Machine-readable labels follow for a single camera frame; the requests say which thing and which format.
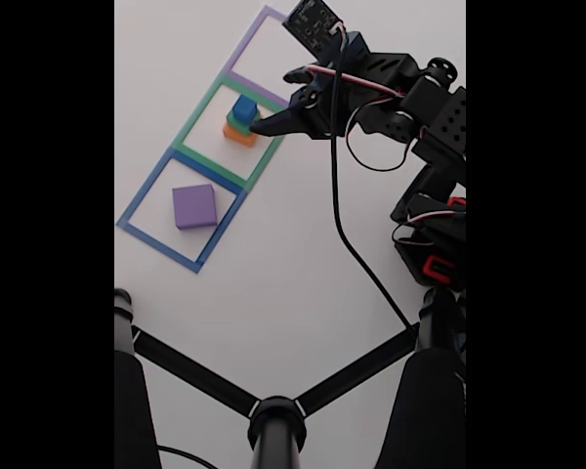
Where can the green block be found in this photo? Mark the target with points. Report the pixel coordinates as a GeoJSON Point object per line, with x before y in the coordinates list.
{"type": "Point", "coordinates": [231, 120]}

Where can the orange block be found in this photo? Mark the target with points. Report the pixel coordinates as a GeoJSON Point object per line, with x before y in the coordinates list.
{"type": "Point", "coordinates": [239, 139]}

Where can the large purple block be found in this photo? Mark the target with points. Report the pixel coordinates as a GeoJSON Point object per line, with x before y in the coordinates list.
{"type": "Point", "coordinates": [195, 205]}

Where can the black tripod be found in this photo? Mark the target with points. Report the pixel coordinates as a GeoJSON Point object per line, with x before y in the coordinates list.
{"type": "Point", "coordinates": [276, 430]}

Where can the green tape square frame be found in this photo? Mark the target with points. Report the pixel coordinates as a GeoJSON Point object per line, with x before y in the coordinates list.
{"type": "Point", "coordinates": [200, 113]}

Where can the blue tape square frame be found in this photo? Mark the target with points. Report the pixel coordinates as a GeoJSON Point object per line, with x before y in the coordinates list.
{"type": "Point", "coordinates": [147, 188]}

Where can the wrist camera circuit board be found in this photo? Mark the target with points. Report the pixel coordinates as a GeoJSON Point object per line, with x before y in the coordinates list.
{"type": "Point", "coordinates": [312, 24]}

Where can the purple tape square frame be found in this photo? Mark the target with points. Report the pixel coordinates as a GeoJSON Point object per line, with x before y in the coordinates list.
{"type": "Point", "coordinates": [248, 39]}

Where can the small blue cube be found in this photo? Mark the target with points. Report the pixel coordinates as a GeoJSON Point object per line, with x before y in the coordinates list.
{"type": "Point", "coordinates": [244, 110]}

